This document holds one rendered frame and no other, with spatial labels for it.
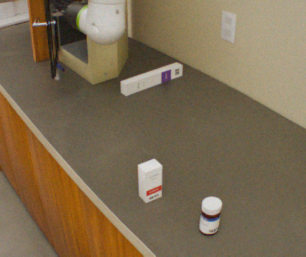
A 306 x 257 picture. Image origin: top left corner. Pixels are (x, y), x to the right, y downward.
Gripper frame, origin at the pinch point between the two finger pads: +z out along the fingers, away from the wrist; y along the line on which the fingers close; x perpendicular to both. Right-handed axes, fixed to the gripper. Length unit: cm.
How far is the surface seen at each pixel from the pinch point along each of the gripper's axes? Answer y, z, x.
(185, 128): -19, -47, 34
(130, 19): -54, 35, 26
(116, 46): -21.9, -3.8, 21.0
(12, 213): 23, 52, 128
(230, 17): -54, -31, 8
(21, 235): 25, 32, 128
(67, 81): -4.9, 5.2, 34.0
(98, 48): -14.1, -3.8, 19.8
